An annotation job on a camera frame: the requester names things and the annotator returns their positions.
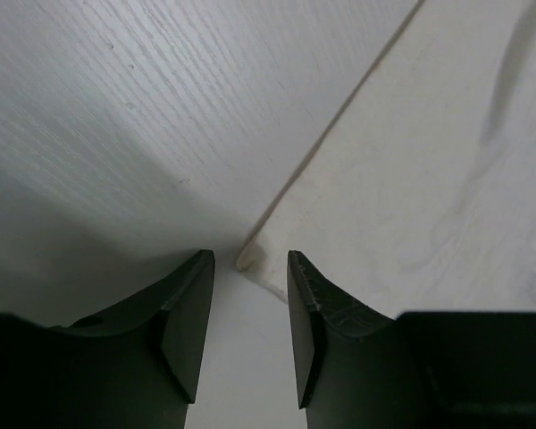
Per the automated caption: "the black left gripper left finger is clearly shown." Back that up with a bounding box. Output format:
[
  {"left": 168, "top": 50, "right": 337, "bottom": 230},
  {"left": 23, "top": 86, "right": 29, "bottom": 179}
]
[{"left": 0, "top": 250, "right": 215, "bottom": 428}]

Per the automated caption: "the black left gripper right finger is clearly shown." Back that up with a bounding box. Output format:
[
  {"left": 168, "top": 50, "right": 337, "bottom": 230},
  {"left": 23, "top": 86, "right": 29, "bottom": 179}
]
[{"left": 287, "top": 250, "right": 536, "bottom": 428}]

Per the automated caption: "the white cloth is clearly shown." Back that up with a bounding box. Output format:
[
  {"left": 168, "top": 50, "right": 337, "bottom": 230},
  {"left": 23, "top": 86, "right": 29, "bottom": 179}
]
[{"left": 237, "top": 1, "right": 536, "bottom": 316}]

